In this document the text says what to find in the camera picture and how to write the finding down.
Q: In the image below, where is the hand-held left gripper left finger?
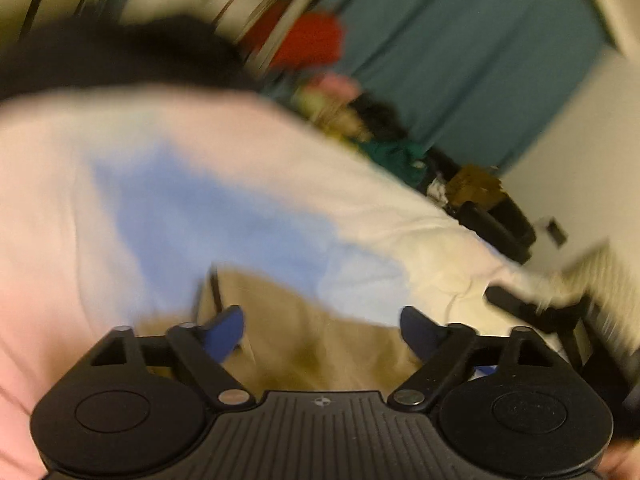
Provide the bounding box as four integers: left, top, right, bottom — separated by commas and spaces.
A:
90, 305, 256, 408

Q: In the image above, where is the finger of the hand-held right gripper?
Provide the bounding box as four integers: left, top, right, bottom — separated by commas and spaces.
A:
486, 285, 548, 328

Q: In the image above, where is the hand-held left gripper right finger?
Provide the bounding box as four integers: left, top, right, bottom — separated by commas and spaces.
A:
387, 305, 551, 411

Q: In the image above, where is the beige shirt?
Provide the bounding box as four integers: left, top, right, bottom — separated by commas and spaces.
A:
135, 265, 426, 393

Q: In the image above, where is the black clothes heap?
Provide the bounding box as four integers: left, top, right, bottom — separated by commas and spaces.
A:
350, 92, 408, 141

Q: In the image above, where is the black sofa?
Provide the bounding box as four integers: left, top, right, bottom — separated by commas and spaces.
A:
430, 147, 537, 266

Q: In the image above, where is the brown paper bag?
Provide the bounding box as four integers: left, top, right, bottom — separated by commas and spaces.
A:
445, 162, 503, 208

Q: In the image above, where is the white printed garment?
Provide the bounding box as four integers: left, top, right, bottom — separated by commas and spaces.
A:
425, 172, 453, 206

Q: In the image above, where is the white pastel bed quilt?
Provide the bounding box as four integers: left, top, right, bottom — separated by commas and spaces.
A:
0, 85, 621, 480

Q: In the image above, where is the green garment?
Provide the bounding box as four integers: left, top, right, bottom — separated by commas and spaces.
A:
357, 137, 431, 186

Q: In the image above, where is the crumpled khaki garment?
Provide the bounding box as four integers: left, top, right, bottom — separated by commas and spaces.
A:
295, 87, 373, 141

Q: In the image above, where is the wide blue curtain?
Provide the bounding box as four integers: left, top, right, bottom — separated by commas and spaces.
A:
260, 0, 623, 173

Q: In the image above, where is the pink garment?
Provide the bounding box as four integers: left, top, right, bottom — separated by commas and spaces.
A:
307, 72, 361, 101

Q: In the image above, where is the black jacket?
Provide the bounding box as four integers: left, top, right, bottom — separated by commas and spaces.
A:
0, 15, 261, 103

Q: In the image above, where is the red shirt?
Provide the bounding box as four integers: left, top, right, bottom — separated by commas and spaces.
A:
245, 12, 347, 73

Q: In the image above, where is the black wall socket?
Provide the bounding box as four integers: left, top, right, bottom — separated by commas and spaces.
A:
545, 216, 568, 247

